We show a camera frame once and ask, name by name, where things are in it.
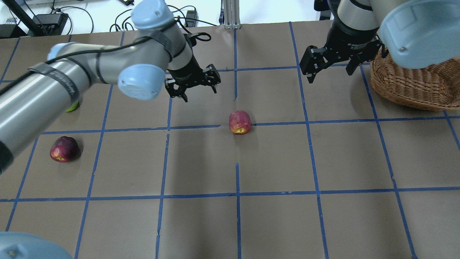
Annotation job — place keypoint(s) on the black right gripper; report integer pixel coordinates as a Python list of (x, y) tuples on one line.
[(348, 38)]

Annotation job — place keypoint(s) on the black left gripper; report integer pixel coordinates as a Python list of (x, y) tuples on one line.
[(185, 71)]

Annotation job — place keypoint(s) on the light red apple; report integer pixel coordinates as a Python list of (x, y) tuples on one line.
[(240, 122)]

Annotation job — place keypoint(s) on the dark red apple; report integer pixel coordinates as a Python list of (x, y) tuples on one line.
[(65, 149)]

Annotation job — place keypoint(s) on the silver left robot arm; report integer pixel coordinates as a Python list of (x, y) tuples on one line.
[(161, 56)]

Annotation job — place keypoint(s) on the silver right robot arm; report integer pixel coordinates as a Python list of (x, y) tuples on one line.
[(415, 33)]

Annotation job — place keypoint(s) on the woven wicker basket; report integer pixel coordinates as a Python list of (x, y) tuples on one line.
[(436, 87)]

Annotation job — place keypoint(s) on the black power adapter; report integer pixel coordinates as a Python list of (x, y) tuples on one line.
[(191, 19)]

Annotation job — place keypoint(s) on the green apple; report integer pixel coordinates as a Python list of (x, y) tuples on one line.
[(73, 107)]

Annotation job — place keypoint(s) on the aluminium frame post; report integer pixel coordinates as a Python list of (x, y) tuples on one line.
[(230, 14)]

